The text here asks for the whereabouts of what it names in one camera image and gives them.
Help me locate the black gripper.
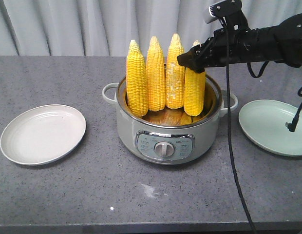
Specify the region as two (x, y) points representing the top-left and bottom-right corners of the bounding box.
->
(177, 28), (260, 73)

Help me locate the yellow corn cob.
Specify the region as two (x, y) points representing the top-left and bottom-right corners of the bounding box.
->
(146, 36), (166, 112)
(183, 40), (207, 117)
(126, 39), (149, 117)
(166, 33), (185, 109)

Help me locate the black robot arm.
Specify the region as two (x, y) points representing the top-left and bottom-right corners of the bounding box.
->
(177, 11), (302, 73)

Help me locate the pale green electric pot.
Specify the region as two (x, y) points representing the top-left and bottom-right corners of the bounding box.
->
(102, 76), (238, 165)

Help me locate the green round plate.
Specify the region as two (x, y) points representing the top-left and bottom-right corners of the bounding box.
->
(239, 99), (302, 156)

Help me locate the beige round plate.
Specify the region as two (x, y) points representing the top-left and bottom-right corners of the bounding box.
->
(0, 104), (86, 166)

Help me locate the grey pleated curtain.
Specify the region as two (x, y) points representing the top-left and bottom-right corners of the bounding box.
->
(0, 0), (302, 58)

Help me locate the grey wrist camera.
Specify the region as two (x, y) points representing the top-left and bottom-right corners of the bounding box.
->
(203, 0), (249, 30)

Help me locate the black cable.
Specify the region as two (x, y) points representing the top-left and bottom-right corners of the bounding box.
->
(219, 17), (258, 234)

